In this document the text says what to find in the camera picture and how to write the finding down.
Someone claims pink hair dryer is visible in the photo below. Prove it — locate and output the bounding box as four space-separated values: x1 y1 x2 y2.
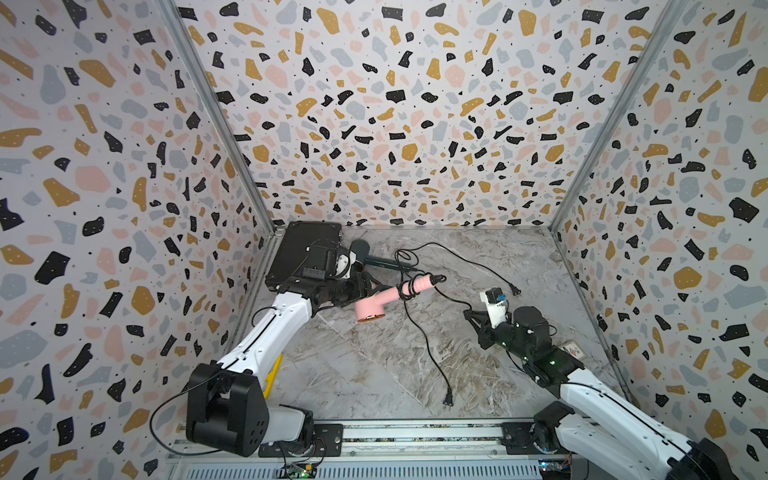
354 275 435 323

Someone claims black power cord with plug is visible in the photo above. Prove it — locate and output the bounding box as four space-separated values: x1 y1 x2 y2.
395 272 481 409

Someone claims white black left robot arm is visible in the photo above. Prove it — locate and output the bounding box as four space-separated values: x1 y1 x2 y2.
185 240 373 457

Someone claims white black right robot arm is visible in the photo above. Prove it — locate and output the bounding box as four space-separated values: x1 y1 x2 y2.
463 303 735 479

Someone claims dark green hair dryer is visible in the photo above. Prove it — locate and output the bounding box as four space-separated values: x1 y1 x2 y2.
349 239 417 272

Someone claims black flat case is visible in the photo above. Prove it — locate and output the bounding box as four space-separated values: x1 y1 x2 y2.
265 221 342 292

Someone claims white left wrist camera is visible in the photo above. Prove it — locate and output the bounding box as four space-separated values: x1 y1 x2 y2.
334 254 355 279

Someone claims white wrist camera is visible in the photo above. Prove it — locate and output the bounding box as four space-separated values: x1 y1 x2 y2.
334 254 355 279
479 287 509 329

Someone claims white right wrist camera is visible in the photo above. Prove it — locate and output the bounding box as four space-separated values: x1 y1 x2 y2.
479 287 509 329

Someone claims black cord of green dryer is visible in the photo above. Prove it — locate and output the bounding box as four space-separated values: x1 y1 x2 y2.
393 241 522 297

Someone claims yellow plastic triangle frame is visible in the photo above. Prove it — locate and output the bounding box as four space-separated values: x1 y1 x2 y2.
263 354 283 399

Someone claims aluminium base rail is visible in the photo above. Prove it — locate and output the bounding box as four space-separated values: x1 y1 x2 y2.
161 416 679 480

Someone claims aluminium corner post left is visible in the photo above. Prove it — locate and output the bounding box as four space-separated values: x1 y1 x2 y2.
152 0 277 232

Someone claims aluminium corner post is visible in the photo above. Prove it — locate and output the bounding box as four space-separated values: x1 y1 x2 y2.
548 0 691 232
152 0 277 232

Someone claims aluminium corner post right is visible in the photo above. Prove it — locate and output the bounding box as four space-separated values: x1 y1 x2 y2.
548 0 691 232

